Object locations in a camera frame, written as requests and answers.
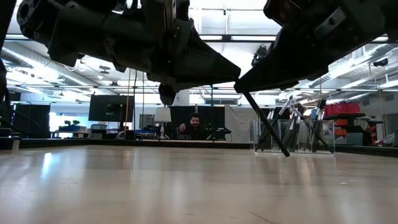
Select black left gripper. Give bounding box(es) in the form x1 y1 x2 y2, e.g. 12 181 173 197
111 0 242 106

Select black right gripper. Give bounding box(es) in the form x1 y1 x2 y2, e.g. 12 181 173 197
234 0 379 93

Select black partition panel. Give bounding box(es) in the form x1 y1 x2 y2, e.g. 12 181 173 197
167 105 226 141
14 104 51 139

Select table lamp white shade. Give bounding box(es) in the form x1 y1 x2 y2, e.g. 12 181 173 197
154 106 173 140

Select grey curtain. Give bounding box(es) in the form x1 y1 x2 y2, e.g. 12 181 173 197
224 105 259 144

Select red storage bins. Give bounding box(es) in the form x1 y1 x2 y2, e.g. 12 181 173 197
322 102 362 117

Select orange storage bins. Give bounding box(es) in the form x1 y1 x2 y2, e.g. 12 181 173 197
337 119 349 138

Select clear acrylic brush organizer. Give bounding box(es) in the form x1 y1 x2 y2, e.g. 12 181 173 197
250 119 336 155

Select black overhead rig camera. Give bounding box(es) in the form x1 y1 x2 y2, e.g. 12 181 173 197
251 45 269 68

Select black overhead frame beam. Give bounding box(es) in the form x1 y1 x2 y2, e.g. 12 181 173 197
198 34 398 44

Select black wall monitor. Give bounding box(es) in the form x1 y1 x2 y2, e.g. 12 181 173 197
88 94 136 123

